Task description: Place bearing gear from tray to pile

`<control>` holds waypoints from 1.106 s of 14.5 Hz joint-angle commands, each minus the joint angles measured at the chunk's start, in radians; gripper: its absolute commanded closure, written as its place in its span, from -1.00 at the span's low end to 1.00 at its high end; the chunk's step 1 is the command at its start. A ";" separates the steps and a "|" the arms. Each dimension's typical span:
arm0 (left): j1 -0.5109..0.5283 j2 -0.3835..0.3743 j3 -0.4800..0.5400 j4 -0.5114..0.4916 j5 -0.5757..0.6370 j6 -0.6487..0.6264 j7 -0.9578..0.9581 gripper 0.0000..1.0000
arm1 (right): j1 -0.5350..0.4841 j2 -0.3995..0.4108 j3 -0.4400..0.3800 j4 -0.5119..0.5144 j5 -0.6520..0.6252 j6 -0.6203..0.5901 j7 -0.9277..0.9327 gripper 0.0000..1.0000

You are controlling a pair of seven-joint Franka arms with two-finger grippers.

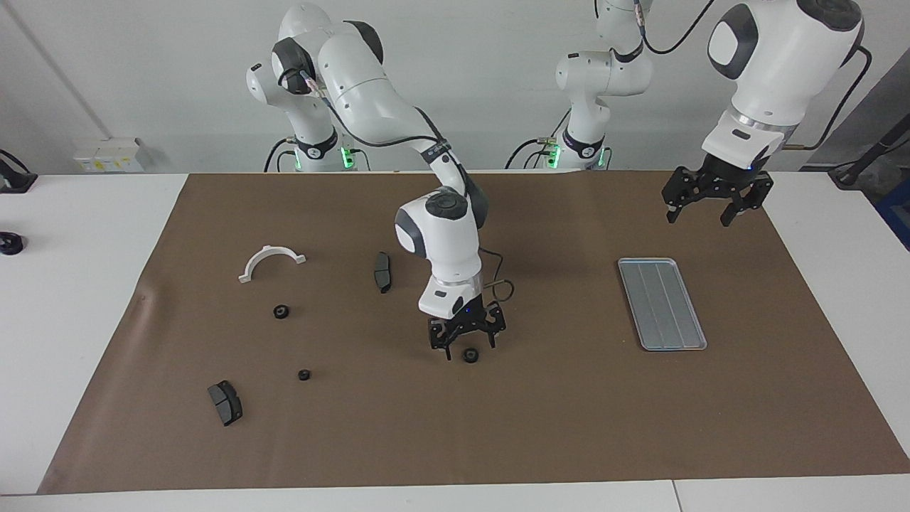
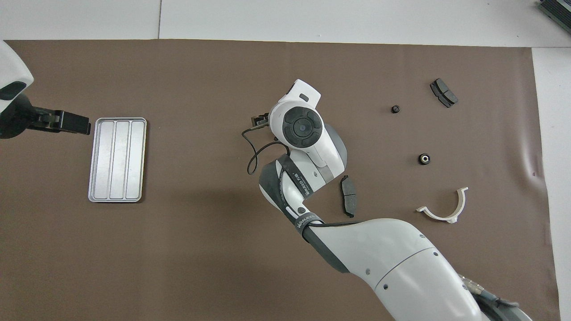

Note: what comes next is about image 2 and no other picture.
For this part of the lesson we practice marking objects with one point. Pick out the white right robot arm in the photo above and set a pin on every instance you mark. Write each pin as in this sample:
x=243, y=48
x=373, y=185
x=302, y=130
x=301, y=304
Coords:
x=401, y=267

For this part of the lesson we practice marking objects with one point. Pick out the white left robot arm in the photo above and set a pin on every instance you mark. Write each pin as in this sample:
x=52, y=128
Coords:
x=13, y=67

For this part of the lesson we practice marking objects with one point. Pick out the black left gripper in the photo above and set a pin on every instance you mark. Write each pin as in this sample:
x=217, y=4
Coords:
x=15, y=118

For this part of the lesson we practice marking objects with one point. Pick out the grey ribbed metal block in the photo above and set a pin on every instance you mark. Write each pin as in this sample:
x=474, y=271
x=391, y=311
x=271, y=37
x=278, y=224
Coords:
x=557, y=11

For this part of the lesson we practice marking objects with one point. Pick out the brown table mat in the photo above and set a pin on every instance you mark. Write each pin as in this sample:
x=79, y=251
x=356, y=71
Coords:
x=178, y=249

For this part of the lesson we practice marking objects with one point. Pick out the white semicircular bracket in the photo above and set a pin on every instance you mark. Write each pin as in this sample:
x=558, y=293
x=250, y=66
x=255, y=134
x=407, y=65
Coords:
x=461, y=200

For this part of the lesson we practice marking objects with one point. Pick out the dark grey brake pad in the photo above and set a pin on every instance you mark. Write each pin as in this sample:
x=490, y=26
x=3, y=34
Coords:
x=444, y=92
x=350, y=198

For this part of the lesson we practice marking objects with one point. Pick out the silver metal tray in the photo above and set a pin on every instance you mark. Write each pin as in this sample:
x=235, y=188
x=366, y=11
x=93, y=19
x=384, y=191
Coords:
x=117, y=160

